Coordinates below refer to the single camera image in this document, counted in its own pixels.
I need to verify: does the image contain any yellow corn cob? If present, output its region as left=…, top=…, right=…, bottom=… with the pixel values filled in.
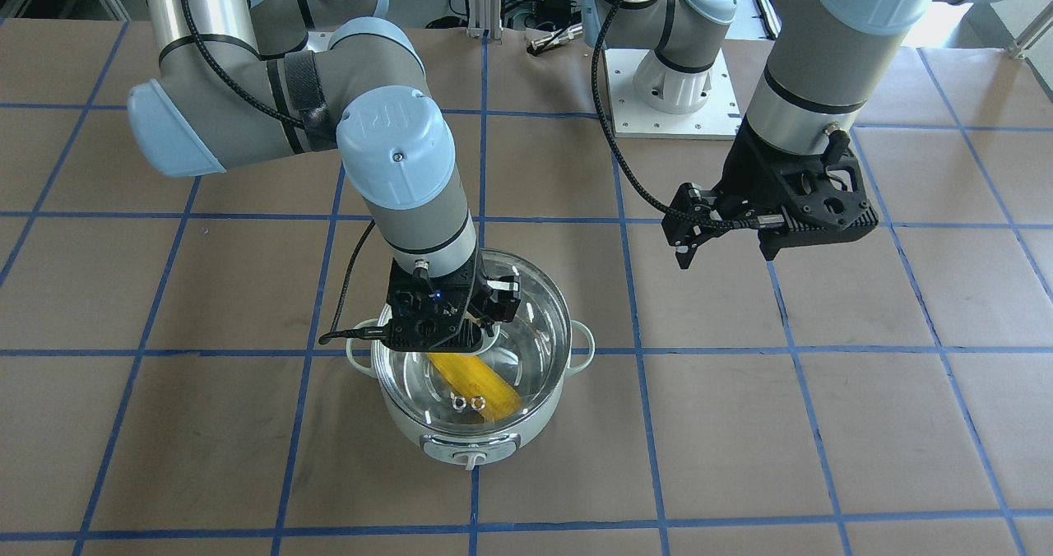
left=426, top=352, right=523, bottom=424

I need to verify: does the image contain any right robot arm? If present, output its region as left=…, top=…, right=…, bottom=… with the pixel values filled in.
left=128, top=0, right=520, bottom=354

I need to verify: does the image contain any aluminium frame post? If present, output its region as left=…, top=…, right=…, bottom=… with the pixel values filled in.
left=466, top=0, right=503, bottom=42

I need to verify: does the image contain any pale green electric pot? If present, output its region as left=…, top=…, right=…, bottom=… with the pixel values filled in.
left=352, top=249, right=596, bottom=470

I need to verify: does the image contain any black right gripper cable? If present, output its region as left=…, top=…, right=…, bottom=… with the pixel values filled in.
left=318, top=219, right=392, bottom=345

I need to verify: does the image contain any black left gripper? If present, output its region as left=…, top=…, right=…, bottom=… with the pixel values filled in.
left=661, top=123, right=879, bottom=270

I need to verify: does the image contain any glass pot lid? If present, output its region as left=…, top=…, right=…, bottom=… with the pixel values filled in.
left=371, top=249, right=572, bottom=435

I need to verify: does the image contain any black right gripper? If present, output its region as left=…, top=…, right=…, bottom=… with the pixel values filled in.
left=381, top=262, right=522, bottom=353

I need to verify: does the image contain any black braided cable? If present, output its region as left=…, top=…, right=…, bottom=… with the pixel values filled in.
left=591, top=0, right=782, bottom=232

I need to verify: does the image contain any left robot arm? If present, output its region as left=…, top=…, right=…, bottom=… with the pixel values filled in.
left=582, top=0, right=1004, bottom=269

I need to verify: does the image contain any black power brick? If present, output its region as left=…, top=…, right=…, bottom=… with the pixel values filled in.
left=534, top=0, right=572, bottom=26

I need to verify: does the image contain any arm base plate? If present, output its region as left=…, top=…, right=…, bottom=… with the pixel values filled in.
left=605, top=48, right=741, bottom=141

